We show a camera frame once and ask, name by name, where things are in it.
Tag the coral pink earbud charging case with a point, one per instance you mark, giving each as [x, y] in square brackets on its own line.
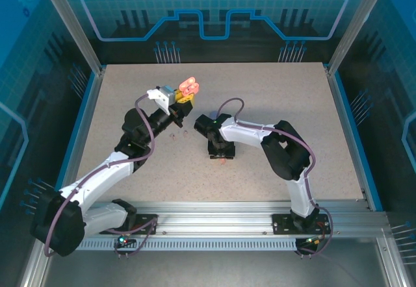
[189, 85]

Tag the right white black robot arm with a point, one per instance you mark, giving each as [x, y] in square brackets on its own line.
[247, 135]

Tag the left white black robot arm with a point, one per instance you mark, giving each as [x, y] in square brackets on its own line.
[97, 175]

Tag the blue table edge strip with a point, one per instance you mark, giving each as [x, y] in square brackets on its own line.
[347, 105]
[84, 105]

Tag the small LED circuit board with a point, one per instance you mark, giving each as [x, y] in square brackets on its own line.
[123, 240]
[312, 241]

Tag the grey metal tray panel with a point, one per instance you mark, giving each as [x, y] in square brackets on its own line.
[211, 270]

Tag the aluminium mounting rail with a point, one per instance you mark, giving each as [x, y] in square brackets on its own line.
[211, 219]

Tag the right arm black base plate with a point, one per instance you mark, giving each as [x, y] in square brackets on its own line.
[282, 227]

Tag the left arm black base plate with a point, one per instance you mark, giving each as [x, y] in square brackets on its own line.
[109, 228]

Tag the aluminium frame post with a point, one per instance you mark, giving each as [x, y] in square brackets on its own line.
[356, 24]
[72, 24]

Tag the aluminium lower frame bar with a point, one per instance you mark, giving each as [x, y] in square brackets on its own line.
[35, 261]
[390, 261]

